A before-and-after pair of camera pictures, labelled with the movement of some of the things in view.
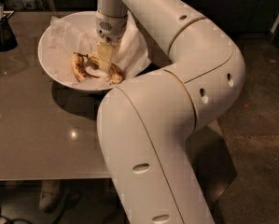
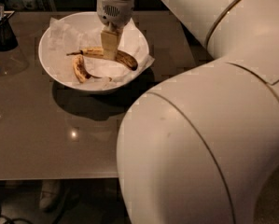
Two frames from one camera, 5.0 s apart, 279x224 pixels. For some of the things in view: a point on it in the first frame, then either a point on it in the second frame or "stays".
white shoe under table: (48, 194) stays
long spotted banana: (116, 73) to (99, 53)
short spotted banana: (79, 68) stays
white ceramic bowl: (85, 21) to (140, 29)
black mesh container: (2, 37) stays
